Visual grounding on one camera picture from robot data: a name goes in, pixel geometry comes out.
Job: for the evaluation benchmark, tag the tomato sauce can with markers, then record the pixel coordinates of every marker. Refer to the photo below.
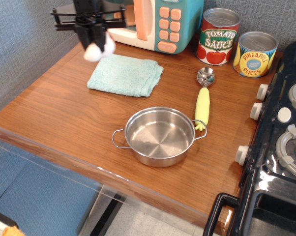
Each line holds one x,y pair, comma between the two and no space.
218,32

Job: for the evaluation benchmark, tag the white plush mushroom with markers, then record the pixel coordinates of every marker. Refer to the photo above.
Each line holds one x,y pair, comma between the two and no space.
94,54

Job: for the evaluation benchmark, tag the black toy stove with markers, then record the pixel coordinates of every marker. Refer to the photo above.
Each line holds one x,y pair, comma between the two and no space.
266,205

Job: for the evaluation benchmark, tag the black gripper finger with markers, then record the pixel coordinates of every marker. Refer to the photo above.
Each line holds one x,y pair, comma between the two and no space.
83,35
98,33

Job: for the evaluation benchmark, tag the orange brush object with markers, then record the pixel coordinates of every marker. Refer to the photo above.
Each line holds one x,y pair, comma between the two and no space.
8,227

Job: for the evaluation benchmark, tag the toy microwave teal and white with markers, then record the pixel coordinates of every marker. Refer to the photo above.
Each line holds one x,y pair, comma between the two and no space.
165,26

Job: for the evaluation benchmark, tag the stainless steel pot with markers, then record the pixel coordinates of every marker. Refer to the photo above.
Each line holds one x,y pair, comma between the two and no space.
159,136

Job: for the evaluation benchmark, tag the spoon with yellow handle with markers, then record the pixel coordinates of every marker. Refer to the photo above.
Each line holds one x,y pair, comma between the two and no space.
205,77

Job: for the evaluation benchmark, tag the orange microwave plate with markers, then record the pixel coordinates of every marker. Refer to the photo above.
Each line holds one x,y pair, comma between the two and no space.
129,15

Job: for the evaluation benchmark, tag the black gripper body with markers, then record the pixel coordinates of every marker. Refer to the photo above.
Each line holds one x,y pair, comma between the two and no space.
86,13

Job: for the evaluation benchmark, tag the pineapple slices can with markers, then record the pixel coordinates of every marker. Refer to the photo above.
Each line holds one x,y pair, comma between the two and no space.
255,53

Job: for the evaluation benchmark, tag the light blue folded cloth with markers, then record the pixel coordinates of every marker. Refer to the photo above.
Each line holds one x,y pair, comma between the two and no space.
126,76

